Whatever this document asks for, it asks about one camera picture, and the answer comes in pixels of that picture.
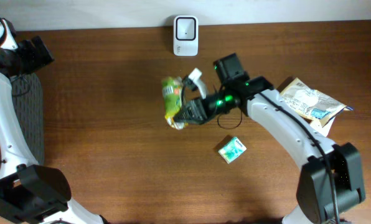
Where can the pale yellow snack bag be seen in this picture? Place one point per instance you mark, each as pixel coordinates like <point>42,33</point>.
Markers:
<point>312,104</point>

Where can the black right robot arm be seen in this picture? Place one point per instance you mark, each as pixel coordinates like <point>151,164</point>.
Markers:
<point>331,180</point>

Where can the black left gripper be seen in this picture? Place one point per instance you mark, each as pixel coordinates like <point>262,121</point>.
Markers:
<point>37,61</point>

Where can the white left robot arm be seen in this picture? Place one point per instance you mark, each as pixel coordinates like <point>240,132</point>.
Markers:
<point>30,192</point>

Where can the green tea pouch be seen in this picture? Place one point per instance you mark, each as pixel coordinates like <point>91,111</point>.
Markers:
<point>171,91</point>

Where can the white tube gold cap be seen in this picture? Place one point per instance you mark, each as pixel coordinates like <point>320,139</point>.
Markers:
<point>324,130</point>

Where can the teal tissue pack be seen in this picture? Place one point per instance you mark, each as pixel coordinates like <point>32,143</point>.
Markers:
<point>232,150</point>

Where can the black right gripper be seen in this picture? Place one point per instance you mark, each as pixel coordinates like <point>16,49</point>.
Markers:
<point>199,110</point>

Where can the white barcode scanner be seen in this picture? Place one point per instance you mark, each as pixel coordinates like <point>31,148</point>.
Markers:
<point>185,36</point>

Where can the grey plastic basket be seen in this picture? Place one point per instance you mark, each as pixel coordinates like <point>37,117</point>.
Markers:
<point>27,96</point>

